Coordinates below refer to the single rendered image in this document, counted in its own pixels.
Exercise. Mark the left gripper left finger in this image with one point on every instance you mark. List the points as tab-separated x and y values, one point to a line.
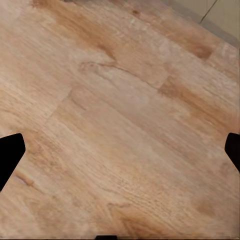
12	148

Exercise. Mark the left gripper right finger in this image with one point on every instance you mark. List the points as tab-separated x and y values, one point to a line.
232	149

